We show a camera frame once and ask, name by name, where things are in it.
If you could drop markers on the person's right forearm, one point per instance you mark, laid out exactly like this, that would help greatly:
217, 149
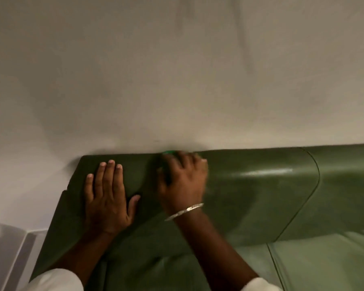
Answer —
214, 251

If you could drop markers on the green leather sofa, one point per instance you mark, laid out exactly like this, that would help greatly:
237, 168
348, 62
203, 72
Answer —
218, 221

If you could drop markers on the person's left forearm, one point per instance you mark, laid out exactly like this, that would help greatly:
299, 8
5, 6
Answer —
79, 257

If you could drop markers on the silver metal bangle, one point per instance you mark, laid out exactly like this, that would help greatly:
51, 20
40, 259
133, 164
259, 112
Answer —
184, 211

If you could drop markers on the person's right hand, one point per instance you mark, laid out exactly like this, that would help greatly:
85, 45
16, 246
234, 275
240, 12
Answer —
182, 184

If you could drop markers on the person's left little finger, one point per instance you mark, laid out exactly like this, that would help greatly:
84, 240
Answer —
89, 187

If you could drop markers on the white side table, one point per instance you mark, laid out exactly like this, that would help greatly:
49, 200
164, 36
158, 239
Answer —
9, 254

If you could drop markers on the person's left thumb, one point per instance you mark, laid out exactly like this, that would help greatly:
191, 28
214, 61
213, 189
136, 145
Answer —
134, 206

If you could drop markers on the person's left hand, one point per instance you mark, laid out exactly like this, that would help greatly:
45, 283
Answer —
106, 206

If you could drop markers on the person's left middle finger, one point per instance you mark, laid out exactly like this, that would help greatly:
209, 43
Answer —
109, 175

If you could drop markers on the person's right fingers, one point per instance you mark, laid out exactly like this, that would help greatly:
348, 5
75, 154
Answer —
185, 165

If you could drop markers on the green cleaning cloth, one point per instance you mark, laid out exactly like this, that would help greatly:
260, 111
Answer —
169, 152

